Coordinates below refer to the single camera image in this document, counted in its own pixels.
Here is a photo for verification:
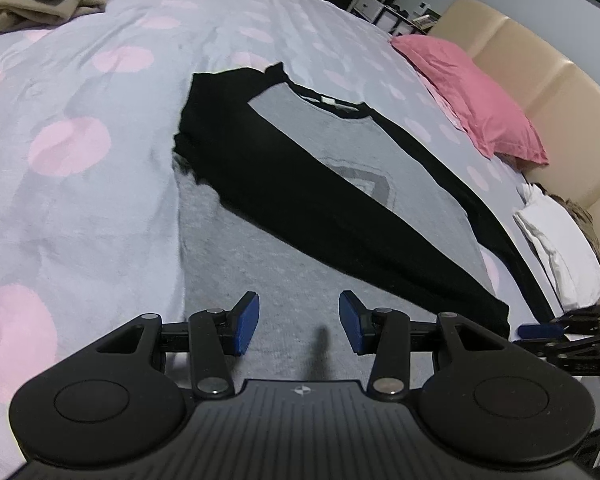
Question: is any white folded cloth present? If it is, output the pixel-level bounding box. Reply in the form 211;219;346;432
512;182;600;311

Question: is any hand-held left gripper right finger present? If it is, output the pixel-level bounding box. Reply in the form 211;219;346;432
339;291;506;400

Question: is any beige padded headboard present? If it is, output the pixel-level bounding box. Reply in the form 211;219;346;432
427;0;600;306

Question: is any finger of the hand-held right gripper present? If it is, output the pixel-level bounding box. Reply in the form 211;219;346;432
517;302;600;342
527;332;600;377

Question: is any white nightstand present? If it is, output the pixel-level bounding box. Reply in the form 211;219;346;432
347;0;441;36

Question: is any bed with pink dotted sheet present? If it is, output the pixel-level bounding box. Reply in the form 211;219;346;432
0;0;600;480

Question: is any grey shirt with black sleeves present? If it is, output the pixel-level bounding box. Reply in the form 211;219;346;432
172;61;563;396

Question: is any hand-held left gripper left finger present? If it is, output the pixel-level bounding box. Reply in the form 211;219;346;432
95;291;260;400

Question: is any brown striped garment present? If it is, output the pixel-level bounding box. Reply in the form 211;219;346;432
540;185;600;261

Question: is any light pink pillow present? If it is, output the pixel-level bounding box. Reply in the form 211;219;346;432
417;67;486;151

